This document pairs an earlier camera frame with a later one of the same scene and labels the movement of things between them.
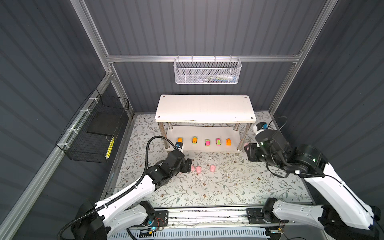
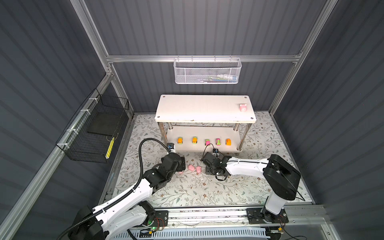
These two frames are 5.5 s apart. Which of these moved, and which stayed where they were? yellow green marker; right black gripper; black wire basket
Moved: right black gripper
Stayed: yellow green marker; black wire basket
